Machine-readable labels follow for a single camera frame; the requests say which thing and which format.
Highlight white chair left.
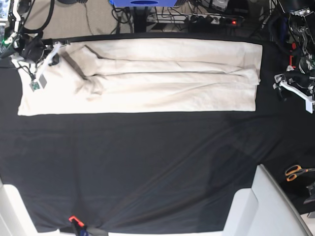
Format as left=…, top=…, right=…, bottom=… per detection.
left=0, top=181, right=38, bottom=236

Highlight black table cloth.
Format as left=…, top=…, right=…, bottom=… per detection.
left=0, top=42, right=315, bottom=234

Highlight white T-shirt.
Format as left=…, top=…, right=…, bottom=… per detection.
left=17, top=38, right=263, bottom=116

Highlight blue plastic box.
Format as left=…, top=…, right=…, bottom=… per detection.
left=109, top=0, right=177, bottom=7

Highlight white chair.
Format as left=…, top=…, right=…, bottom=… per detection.
left=222, top=164, right=312, bottom=236
left=0, top=181, right=38, bottom=236

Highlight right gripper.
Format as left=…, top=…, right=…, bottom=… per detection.
left=11, top=35, right=70, bottom=91

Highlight red black tool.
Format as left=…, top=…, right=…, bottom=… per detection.
left=289, top=42, right=297, bottom=69

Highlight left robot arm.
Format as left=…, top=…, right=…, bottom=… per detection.
left=268, top=0, right=315, bottom=114

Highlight red clip on cloth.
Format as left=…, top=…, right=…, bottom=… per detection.
left=69, top=215, right=85, bottom=227

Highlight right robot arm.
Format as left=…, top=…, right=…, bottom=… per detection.
left=0, top=0, right=69, bottom=91

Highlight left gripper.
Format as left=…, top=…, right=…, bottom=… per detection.
left=273, top=70, right=315, bottom=113

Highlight white chair right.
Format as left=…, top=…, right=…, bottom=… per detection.
left=222, top=164, right=312, bottom=236

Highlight orange handled scissors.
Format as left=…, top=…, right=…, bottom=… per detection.
left=284, top=165, right=315, bottom=182

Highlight white power strip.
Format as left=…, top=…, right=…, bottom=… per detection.
left=147, top=12, right=222, bottom=25

